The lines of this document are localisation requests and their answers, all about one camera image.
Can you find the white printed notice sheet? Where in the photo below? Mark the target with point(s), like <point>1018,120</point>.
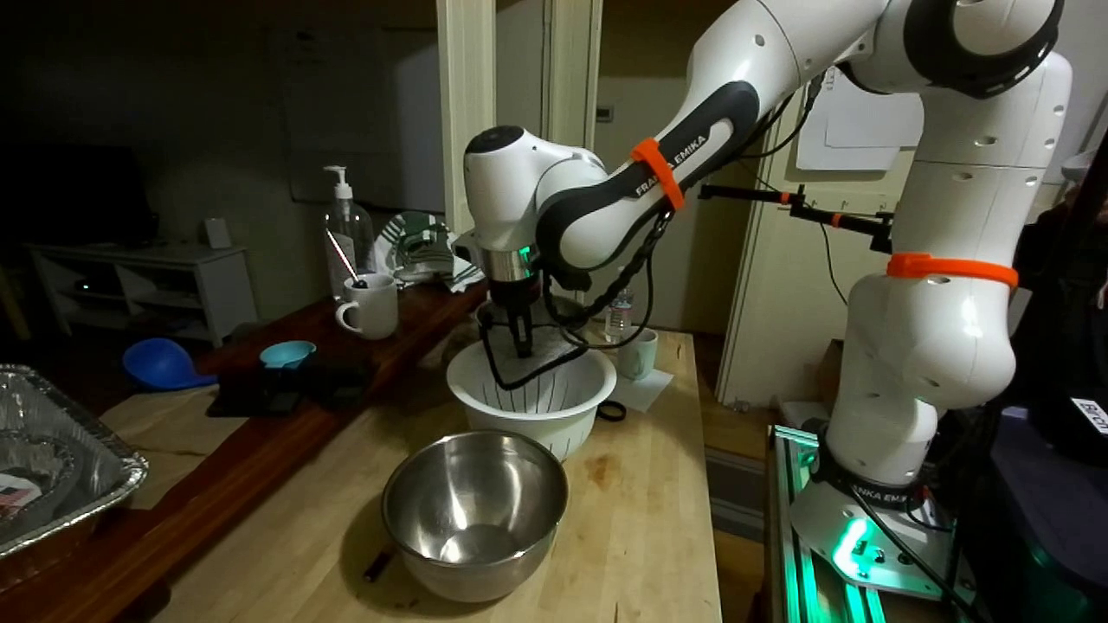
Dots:
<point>849,133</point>

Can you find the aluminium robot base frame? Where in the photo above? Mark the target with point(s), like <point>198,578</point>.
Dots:
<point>853,540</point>

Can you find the aluminium foil tray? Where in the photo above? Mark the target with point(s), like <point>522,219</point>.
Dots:
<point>55,463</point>

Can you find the black rod with orange clamps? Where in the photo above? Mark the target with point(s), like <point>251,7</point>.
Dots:
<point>807,211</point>

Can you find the blue round bowl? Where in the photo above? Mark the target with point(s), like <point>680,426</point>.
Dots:
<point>160,364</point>

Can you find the clear plastic water bottle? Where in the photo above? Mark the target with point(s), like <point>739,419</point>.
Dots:
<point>625,315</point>

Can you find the white ceramic cup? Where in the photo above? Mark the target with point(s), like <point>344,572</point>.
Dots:
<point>638,358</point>

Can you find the green striped white towel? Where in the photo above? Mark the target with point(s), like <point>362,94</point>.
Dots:
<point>411,245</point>

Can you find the white shelf unit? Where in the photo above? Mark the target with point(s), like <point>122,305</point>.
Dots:
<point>175,287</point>

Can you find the brown wooden counter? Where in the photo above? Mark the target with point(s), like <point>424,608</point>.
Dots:
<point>229,463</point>

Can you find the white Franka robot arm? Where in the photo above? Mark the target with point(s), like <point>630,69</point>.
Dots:
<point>947,347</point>

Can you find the person in dark clothing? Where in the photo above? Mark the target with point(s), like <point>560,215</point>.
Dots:
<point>1057,463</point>

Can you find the white paper sheet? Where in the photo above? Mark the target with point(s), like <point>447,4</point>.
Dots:
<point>646,392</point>

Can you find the black cloth pad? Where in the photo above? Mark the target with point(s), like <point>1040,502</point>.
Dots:
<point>246,392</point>

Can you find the white straw in mug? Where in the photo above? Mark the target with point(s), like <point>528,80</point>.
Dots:
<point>342,256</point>

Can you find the clear soap pump bottle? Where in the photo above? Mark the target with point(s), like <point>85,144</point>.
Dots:
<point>339,219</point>

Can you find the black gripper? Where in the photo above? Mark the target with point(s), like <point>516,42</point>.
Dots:
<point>513,304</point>

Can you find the small teal bowl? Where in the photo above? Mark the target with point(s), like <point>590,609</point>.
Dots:
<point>287,356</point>

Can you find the white plastic colander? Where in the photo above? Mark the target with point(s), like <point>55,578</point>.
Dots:
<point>542,418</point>

